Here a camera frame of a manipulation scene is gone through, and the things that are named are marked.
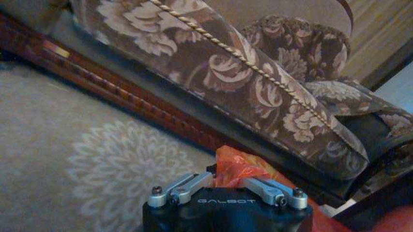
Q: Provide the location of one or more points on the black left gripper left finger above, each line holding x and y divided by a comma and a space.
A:
184, 187

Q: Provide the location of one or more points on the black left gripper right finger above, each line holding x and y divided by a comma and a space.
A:
275, 191

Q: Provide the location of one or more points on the orange plastic garbage bag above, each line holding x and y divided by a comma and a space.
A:
240, 166

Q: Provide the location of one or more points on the grey floral patterned rug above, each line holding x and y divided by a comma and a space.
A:
88, 154

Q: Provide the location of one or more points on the floral brown sofa seat cushion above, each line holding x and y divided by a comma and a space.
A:
245, 79

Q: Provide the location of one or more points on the floral brown throw pillow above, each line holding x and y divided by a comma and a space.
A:
304, 46

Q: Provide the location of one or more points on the beige sofa back cushion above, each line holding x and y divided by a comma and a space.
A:
281, 12

